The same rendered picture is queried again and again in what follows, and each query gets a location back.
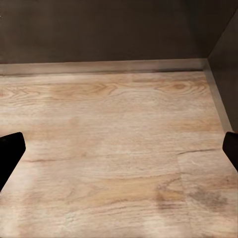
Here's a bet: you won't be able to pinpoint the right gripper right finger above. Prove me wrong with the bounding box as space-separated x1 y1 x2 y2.
222 132 238 172

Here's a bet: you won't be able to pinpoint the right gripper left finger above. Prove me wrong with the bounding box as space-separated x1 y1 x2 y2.
0 132 26 192

